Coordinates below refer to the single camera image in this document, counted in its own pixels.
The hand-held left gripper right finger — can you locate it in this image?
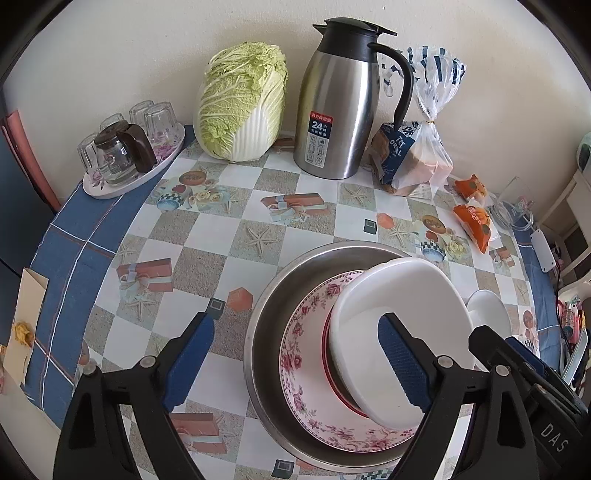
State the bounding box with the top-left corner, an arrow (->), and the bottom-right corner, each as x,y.
377,312 -> 541,480

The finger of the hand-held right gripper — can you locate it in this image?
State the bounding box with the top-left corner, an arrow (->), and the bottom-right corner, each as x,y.
503,336 -> 561,384
468,324 -> 536,384

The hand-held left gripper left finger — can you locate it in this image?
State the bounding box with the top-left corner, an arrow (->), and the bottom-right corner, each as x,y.
52,311 -> 216,480

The deep white square bowl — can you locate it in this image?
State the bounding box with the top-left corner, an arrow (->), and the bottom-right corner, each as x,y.
330,257 -> 476,428

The strawberry print bowl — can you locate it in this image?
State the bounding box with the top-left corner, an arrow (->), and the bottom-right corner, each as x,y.
322,309 -> 370,418

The stainless steel basin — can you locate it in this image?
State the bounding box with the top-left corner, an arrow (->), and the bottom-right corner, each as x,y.
243,241 -> 467,474

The pink floral round plate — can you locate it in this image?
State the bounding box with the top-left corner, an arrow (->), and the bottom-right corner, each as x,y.
279,271 -> 419,450

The checked printed tablecloth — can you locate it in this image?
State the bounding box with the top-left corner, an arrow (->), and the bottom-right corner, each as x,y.
74,148 -> 532,480

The orange snack packet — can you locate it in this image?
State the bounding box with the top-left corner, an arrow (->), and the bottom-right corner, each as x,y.
453,203 -> 497,254
450,174 -> 488,201

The blue tablecloth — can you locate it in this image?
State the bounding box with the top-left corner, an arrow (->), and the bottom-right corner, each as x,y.
23,124 -> 555,425

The white shelf unit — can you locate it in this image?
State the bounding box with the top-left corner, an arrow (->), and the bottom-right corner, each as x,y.
538,164 -> 591,289

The yellow crumpled scrap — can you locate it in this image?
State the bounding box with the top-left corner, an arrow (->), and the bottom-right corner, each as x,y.
11,322 -> 35,347

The beige paper sheet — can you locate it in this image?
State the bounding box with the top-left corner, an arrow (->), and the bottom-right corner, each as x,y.
0,268 -> 49,386

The bagged sliced bread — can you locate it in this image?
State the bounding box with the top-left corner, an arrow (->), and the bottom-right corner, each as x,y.
369,45 -> 467,198

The pale green round object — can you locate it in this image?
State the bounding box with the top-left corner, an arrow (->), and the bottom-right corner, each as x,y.
575,131 -> 591,171

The oval floral tray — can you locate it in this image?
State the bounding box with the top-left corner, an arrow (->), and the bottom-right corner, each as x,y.
82,124 -> 186,200

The dark blue cabinet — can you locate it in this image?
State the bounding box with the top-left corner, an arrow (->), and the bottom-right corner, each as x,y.
0,124 -> 56,287

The stainless steel thermos jug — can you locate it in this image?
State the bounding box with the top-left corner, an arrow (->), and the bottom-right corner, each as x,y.
293,17 -> 415,180

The napa cabbage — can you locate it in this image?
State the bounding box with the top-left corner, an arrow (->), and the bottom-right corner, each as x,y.
193,41 -> 289,162

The pink board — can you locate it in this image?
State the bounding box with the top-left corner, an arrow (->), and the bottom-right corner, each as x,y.
1,110 -> 62,212

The glass teapot brown handle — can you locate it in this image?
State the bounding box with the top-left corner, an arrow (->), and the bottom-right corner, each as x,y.
93,121 -> 158,183

